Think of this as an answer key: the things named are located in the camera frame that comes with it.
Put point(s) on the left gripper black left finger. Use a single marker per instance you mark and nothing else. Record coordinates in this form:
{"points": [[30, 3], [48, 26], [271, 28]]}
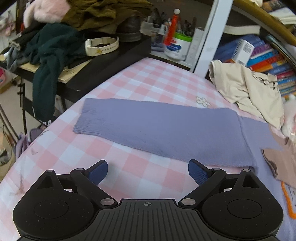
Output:
{"points": [[62, 205]]}

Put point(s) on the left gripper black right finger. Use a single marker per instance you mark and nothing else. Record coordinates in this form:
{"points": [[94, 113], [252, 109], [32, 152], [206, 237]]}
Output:
{"points": [[233, 205]]}

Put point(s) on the purple and mauve knit sweater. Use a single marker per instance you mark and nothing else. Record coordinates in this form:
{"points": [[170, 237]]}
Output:
{"points": [[172, 135]]}

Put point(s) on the pink checkered bed sheet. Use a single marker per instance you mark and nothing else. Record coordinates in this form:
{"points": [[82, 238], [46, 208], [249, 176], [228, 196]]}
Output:
{"points": [[138, 92]]}

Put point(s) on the white pink bunny plush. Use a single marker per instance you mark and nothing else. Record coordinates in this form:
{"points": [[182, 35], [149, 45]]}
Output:
{"points": [[288, 127]]}

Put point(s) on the cream printed t-shirt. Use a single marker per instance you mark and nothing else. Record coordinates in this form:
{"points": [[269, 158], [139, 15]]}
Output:
{"points": [[255, 93]]}

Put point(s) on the row of colourful books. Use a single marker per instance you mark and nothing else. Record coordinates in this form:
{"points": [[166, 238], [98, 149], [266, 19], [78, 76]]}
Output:
{"points": [[269, 57]]}

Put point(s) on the white medicine box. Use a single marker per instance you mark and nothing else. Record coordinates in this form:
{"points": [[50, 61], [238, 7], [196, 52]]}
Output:
{"points": [[242, 52]]}

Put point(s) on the white wristband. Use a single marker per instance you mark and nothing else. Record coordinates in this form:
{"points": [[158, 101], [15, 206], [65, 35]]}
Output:
{"points": [[101, 46]]}

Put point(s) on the dark green sweater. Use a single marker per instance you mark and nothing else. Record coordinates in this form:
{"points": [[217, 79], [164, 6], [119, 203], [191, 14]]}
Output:
{"points": [[53, 48]]}

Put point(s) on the white round tub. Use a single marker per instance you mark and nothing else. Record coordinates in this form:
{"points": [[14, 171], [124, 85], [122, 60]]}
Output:
{"points": [[179, 47]]}

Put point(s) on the black side table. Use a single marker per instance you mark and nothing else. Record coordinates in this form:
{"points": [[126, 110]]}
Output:
{"points": [[78, 81]]}

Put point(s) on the red bottle with white cap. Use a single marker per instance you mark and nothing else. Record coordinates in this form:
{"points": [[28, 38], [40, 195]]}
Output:
{"points": [[172, 28]]}

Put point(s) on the pink fluffy plush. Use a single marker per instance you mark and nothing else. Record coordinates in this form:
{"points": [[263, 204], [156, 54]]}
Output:
{"points": [[45, 11]]}

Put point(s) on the olive brown jacket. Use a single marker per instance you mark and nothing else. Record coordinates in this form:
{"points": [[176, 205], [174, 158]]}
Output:
{"points": [[104, 16]]}

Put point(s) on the white bed post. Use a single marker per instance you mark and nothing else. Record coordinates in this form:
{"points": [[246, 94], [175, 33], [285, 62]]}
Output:
{"points": [[211, 37]]}

